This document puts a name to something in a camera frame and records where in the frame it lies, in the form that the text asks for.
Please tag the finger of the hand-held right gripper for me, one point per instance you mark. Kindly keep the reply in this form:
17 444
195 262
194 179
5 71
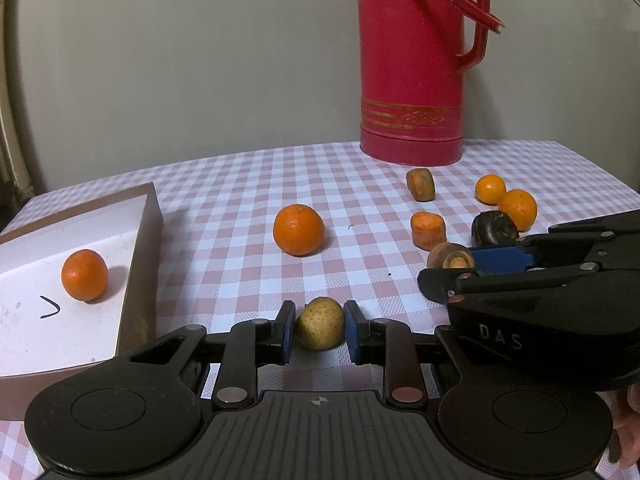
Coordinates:
500 259
465 285

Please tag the striped beige curtain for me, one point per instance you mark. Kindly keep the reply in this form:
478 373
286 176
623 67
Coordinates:
10 135

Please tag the yellow-brown potato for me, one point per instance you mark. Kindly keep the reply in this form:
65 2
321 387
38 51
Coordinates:
320 330

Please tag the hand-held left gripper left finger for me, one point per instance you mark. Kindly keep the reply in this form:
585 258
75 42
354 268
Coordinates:
287 334

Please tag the fat carrot piece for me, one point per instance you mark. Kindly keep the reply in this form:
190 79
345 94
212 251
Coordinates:
428 230

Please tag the dark brown round fruit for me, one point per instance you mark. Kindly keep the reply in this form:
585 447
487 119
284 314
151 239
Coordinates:
492 229

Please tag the red thermos flask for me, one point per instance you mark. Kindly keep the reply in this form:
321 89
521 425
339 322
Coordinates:
410 60

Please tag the white cardboard box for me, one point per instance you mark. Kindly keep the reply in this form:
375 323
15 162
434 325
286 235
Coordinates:
55 330

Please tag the small orange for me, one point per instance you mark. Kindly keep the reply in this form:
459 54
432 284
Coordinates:
490 189

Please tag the pink checkered tablecloth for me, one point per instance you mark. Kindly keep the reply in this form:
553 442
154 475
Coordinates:
240 200

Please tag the large orange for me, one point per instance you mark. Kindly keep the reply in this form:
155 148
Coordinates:
298 230

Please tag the long carrot piece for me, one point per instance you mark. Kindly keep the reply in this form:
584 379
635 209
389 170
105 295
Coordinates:
420 184

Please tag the person's right hand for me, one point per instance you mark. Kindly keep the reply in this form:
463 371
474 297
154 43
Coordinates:
626 425

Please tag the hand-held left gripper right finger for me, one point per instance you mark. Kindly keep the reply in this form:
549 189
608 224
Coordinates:
352 335

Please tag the carrot piece with brown end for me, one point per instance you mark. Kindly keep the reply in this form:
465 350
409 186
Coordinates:
449 257

